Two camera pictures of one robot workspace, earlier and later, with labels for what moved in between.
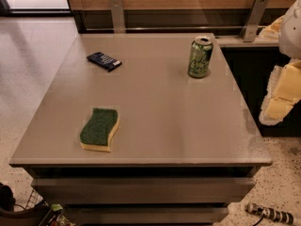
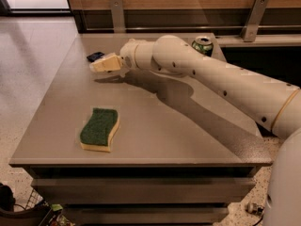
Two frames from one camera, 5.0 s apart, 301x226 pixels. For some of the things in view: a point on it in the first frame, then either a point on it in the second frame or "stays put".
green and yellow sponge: (98, 133) stays put
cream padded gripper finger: (283, 90) -> (134, 54)
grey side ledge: (237, 41) stays put
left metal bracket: (117, 13) stays put
